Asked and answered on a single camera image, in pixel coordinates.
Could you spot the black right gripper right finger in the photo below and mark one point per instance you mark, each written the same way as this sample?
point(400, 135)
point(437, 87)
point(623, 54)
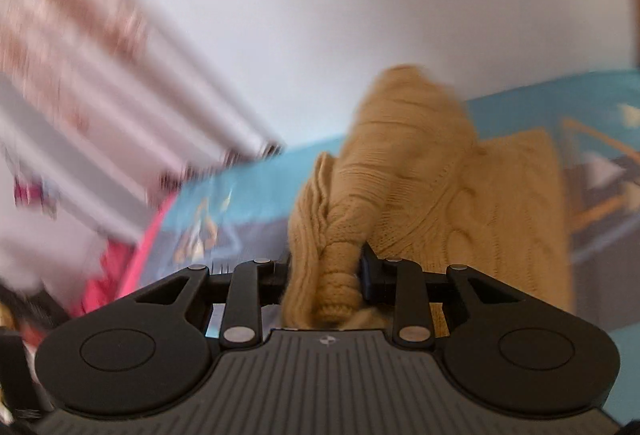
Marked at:
point(504, 348)

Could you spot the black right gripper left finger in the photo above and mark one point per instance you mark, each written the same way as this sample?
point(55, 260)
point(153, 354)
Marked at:
point(154, 347)

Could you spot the tan cable-knit cardigan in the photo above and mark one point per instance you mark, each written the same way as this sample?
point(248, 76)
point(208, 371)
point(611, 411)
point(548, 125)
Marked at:
point(414, 181)

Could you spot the blue and grey bedsheet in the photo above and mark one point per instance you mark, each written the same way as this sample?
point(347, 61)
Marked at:
point(341, 381)

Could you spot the pink striped curtain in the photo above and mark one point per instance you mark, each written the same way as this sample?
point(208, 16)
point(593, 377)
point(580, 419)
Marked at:
point(112, 112)

